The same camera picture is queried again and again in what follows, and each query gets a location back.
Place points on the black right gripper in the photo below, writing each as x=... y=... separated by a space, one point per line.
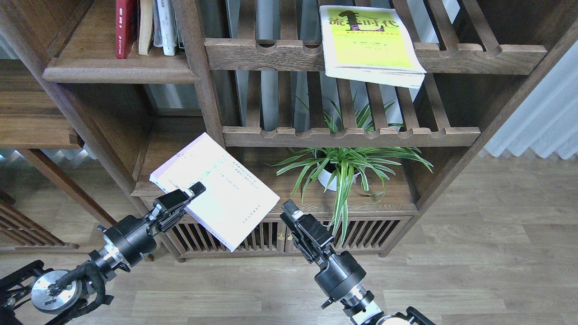
x=339 y=273

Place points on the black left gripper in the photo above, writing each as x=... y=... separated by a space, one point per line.
x=131 y=239

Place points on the pale purple book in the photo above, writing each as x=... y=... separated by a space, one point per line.
x=235 y=200

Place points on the red cover book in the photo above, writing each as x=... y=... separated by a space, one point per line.
x=126 y=22

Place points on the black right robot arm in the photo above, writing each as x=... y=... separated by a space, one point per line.
x=362 y=310

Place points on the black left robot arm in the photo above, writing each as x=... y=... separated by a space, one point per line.
x=71 y=294

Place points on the wooden side shelf unit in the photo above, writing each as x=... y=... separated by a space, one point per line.
x=52 y=194

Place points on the green spider plant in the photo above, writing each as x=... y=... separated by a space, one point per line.
x=348 y=162

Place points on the green spine upright book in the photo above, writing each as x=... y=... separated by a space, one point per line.
x=180 y=43

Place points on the yellow cover book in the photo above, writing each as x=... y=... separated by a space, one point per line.
x=368 y=44

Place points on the tan spine upright book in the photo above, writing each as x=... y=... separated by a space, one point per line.
x=146 y=27

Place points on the white curtain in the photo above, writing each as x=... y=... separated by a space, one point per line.
x=546 y=123

